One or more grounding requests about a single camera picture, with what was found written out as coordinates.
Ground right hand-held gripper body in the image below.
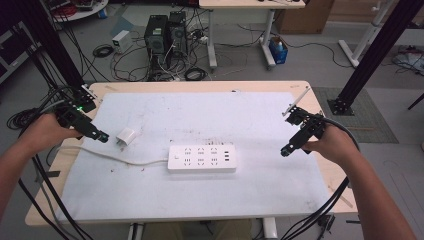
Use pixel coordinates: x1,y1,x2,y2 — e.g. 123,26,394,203
281,86,327,155

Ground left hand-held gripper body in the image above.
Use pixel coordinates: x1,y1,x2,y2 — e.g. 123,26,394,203
54,84,98,138

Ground person's left hand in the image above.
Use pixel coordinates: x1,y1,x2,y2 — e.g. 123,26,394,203
18,113,83,158

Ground person's right hand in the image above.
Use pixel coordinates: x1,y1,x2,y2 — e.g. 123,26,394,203
301,123,362,168

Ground white charger adapter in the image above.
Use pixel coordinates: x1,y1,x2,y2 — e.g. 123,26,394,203
115,127,138,148

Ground grey floor mat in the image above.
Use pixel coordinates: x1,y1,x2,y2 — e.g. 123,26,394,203
312,86,400,145

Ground blue storage box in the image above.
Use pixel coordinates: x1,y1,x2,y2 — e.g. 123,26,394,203
268,35,289,65

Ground small white box device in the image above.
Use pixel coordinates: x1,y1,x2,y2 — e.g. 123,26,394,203
111,29,134,54

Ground white power strip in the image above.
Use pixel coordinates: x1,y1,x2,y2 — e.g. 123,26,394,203
166,143,238,174

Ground white metal stand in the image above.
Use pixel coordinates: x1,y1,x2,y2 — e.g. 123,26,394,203
337,0,401,69

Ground round white table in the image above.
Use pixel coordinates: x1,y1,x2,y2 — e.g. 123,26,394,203
44,0,110,24

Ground white table mat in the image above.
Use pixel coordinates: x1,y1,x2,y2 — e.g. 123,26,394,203
57,91,332,224

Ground wooden table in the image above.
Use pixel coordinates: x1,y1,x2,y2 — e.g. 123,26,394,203
24,80,359,228

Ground brown cardboard box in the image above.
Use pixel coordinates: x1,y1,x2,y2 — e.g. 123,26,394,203
275,0,335,35

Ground black open computer tower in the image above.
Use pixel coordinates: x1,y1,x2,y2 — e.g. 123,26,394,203
167,10,188,61

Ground white-legged wooden desk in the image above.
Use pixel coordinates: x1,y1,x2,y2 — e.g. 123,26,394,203
198,0,307,71

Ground white power strip cable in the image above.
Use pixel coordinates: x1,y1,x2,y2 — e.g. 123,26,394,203
56,145,170,167

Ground black right gripper cable bundle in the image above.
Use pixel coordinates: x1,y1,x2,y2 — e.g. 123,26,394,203
281,113,362,240

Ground black gripper cable bundle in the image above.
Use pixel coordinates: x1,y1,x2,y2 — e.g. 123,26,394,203
6,85,95,240
281,113,362,240

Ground black metal frame post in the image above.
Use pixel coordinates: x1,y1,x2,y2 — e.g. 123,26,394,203
24,0,86,90
327,0,424,117

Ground tangle of floor cables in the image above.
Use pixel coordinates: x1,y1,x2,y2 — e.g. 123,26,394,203
109,19,249,83

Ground coiled black cable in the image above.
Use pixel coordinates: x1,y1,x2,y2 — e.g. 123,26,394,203
184,67,208,82
92,44,115,59

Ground black left gripper cable bundle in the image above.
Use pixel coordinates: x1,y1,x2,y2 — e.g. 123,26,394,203
6,85,95,240

